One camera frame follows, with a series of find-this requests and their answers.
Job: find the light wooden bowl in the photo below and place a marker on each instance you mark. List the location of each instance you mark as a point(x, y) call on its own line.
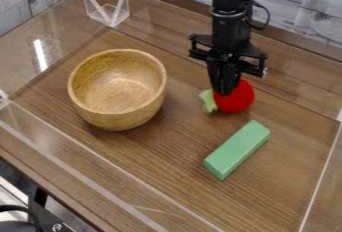
point(118, 88)

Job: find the green rectangular block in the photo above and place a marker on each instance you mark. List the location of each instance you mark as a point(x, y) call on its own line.
point(226, 158)

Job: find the black table leg clamp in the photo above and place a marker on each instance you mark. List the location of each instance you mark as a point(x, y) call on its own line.
point(44, 220)

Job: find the clear acrylic tray wall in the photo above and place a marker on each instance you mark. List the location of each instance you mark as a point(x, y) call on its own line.
point(111, 199)

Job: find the red plush fruit green leaf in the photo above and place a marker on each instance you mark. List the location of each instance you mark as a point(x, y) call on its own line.
point(228, 103)

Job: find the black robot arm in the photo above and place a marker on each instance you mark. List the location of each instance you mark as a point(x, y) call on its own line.
point(236, 5)

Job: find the clear acrylic corner bracket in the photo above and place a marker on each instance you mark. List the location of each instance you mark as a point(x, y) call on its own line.
point(107, 14)

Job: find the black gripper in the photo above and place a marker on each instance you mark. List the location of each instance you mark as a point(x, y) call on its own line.
point(228, 46)

